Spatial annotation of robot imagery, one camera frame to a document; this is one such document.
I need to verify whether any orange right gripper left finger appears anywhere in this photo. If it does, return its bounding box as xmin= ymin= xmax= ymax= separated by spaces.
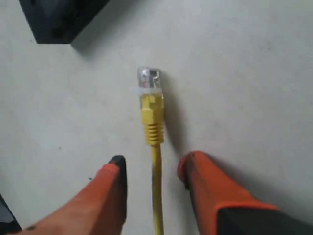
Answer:
xmin=21 ymin=155 xmax=128 ymax=235

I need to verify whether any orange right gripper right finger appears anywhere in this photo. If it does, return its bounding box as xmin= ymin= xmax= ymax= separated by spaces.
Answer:
xmin=177 ymin=150 xmax=313 ymax=235

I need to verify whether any yellow ethernet cable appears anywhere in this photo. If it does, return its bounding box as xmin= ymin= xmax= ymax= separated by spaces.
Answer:
xmin=134 ymin=66 xmax=165 ymax=235

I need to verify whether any black rectangular network box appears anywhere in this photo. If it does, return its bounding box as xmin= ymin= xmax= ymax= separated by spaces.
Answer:
xmin=19 ymin=0 xmax=109 ymax=44

